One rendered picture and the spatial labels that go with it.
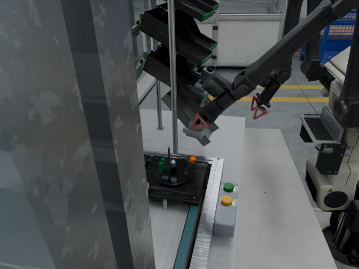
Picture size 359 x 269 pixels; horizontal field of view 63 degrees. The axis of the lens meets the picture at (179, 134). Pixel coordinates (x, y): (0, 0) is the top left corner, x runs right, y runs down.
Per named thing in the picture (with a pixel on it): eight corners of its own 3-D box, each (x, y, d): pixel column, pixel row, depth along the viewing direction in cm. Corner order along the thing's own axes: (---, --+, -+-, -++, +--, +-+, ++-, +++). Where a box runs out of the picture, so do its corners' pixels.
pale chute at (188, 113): (212, 132, 139) (219, 127, 136) (203, 147, 129) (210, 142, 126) (172, 87, 136) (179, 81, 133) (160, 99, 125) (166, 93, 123)
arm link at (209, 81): (250, 91, 97) (249, 79, 104) (225, 68, 94) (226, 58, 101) (225, 112, 104) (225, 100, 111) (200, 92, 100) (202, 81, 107)
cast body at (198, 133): (204, 135, 119) (206, 119, 115) (200, 140, 115) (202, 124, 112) (185, 129, 121) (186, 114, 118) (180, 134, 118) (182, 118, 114)
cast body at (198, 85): (205, 96, 125) (212, 83, 120) (202, 101, 121) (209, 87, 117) (188, 86, 125) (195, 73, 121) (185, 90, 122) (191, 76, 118)
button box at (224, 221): (237, 195, 115) (238, 183, 112) (233, 238, 98) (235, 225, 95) (219, 192, 117) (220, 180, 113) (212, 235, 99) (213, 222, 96)
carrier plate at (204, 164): (208, 165, 124) (208, 161, 122) (198, 206, 104) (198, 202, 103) (153, 158, 128) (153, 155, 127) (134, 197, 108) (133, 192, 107)
